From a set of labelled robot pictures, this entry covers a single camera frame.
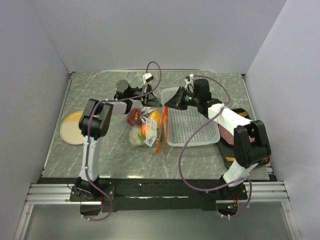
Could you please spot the red bell pepper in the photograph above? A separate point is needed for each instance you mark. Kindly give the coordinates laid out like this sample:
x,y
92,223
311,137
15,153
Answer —
x,y
133,117

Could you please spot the aluminium frame rail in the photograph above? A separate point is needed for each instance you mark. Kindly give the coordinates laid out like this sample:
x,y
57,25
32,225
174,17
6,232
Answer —
x,y
59,194

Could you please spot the green orange mango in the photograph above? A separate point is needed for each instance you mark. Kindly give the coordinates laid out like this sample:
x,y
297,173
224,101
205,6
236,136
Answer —
x,y
145,128

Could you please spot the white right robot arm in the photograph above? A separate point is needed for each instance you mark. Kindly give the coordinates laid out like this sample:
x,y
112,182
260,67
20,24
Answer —
x,y
247,155

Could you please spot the gold fork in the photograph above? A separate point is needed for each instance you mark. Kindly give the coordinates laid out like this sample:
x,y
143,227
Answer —
x,y
243,114

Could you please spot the black tray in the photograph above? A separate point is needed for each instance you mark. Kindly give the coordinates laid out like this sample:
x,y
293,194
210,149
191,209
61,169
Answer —
x,y
227,150

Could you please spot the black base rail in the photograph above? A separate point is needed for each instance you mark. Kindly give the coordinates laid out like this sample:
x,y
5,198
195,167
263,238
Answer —
x,y
128,194

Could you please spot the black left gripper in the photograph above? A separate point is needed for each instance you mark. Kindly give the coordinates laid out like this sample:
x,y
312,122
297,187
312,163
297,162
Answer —
x,y
151,101

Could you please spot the yellow round plate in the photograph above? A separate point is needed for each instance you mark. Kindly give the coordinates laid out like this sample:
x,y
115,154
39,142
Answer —
x,y
70,131

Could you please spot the pink plate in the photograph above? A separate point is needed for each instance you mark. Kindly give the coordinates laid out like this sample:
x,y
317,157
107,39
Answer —
x,y
226,133

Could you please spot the white plastic basket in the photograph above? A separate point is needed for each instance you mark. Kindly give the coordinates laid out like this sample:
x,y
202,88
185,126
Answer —
x,y
182,123

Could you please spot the clear zip bag orange zipper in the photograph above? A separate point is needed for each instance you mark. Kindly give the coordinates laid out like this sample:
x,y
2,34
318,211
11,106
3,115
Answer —
x,y
157,137

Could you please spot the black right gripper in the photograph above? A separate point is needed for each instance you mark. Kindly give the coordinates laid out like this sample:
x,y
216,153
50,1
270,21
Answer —
x,y
176,101

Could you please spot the orange lemon fruit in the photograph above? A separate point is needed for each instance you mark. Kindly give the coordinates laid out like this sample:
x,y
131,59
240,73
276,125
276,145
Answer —
x,y
156,115

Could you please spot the white cauliflower toy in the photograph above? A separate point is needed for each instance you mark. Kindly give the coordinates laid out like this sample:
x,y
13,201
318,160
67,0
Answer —
x,y
135,137

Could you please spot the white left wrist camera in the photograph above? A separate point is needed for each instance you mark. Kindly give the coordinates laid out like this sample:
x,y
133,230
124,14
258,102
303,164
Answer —
x,y
147,77

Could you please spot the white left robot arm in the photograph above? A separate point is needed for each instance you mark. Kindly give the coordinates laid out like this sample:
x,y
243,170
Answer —
x,y
94,125

